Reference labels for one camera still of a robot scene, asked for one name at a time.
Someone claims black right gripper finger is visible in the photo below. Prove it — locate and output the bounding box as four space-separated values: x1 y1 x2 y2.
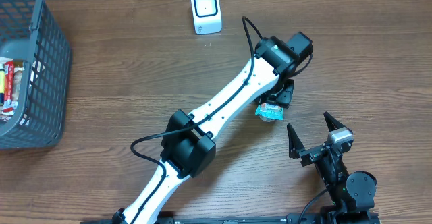
287 123 304 159
323 111 352 132

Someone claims green lid jar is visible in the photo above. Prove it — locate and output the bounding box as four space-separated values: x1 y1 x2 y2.
255 103 284 122

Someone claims red snack stick packet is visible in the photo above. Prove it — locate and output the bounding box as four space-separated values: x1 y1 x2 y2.
2 60 14 115

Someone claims yellow highlighter marker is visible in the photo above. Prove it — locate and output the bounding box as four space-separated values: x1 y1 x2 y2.
0 65 5 106

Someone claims beige dog treat bag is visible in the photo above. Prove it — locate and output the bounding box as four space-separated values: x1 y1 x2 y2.
1 57 24 122

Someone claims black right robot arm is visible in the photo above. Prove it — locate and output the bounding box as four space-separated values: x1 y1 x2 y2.
287 112 379 223

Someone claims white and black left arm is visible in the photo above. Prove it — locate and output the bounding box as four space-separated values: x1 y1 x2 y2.
112 32 313 223

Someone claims white barcode scanner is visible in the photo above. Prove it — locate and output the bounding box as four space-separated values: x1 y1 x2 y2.
190 0 222 35

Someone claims dark grey plastic basket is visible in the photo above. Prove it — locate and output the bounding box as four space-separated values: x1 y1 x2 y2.
1 0 72 149

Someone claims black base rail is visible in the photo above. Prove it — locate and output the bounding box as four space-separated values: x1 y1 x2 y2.
155 213 381 224

